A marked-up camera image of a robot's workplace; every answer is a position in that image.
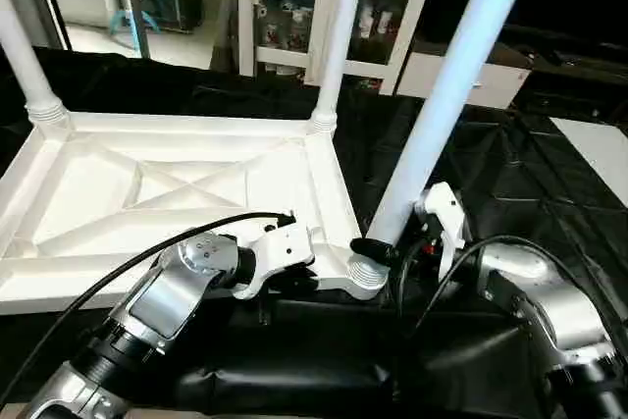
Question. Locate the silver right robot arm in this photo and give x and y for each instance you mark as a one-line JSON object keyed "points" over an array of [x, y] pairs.
{"points": [[559, 321]]}

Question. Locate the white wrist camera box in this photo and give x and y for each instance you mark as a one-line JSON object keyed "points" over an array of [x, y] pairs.
{"points": [[444, 218], [280, 247]]}

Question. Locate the black work mat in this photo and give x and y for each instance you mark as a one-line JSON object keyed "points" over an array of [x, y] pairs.
{"points": [[549, 203]]}

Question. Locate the white glass door cabinet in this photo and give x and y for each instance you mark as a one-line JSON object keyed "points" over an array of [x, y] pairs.
{"points": [[334, 12]]}

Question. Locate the white plastic table top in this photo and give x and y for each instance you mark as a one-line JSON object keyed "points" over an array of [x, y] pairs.
{"points": [[118, 183]]}

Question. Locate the white plastic table leg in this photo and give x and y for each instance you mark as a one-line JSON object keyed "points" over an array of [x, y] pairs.
{"points": [[451, 95], [27, 56], [339, 36]]}

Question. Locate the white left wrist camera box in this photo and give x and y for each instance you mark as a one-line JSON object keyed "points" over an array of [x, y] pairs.
{"points": [[280, 247]]}

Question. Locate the teal stand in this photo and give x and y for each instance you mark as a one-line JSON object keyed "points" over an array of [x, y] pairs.
{"points": [[132, 19]]}

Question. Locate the white drawer unit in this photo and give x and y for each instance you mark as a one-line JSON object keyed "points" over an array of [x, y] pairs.
{"points": [[466, 76]]}

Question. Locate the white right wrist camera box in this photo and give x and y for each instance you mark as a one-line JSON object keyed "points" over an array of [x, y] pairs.
{"points": [[444, 218]]}

